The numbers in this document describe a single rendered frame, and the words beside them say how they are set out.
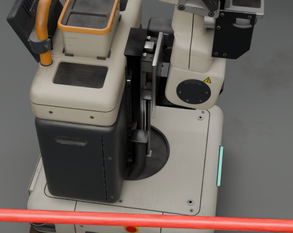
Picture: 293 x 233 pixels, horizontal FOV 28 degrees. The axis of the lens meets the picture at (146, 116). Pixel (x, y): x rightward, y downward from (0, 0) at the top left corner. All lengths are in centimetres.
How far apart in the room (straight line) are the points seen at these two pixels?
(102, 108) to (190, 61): 28
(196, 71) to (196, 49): 8
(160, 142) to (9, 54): 113
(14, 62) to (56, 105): 135
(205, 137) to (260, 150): 43
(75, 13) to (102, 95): 27
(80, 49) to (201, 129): 72
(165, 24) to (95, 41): 34
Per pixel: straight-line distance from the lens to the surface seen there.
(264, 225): 37
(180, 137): 220
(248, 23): 154
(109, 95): 161
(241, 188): 243
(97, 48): 169
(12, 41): 310
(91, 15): 172
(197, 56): 164
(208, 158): 215
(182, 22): 163
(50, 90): 164
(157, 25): 193
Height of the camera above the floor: 195
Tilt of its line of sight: 47 degrees down
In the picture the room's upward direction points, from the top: 1 degrees clockwise
